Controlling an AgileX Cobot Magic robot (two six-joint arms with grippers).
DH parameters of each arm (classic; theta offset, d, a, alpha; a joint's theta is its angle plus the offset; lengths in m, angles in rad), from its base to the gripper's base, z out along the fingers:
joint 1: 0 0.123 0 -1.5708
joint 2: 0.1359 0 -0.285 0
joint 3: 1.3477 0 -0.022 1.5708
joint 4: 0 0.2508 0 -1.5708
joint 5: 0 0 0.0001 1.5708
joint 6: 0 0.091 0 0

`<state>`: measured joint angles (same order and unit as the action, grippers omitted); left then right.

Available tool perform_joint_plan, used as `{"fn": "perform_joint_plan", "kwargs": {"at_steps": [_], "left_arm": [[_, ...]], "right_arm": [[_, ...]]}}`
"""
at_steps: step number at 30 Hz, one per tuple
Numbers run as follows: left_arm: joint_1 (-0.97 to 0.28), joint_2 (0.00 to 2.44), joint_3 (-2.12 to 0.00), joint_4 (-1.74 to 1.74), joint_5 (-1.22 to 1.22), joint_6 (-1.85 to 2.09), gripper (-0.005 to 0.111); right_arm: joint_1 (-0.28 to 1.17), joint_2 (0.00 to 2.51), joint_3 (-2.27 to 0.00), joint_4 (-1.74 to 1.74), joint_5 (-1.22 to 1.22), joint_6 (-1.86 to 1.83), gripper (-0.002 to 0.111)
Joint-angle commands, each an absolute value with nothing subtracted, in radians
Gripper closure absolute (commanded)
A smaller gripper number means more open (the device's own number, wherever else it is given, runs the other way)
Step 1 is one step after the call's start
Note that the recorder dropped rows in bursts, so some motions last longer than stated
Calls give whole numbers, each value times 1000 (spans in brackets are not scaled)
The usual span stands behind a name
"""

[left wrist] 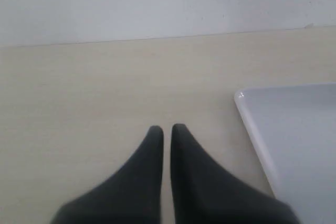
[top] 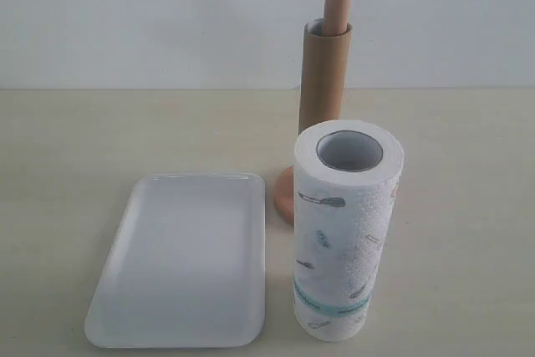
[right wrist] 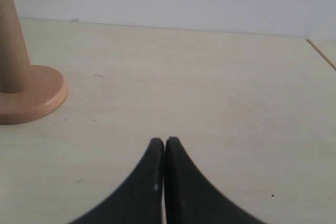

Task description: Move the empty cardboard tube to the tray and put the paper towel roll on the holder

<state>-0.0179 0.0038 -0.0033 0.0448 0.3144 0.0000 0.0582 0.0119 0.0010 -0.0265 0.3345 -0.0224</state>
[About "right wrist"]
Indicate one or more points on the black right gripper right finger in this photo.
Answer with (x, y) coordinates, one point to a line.
(190, 197)

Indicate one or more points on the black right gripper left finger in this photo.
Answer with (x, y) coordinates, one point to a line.
(139, 198)

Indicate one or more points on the wooden paper towel holder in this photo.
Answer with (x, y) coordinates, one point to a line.
(28, 92)

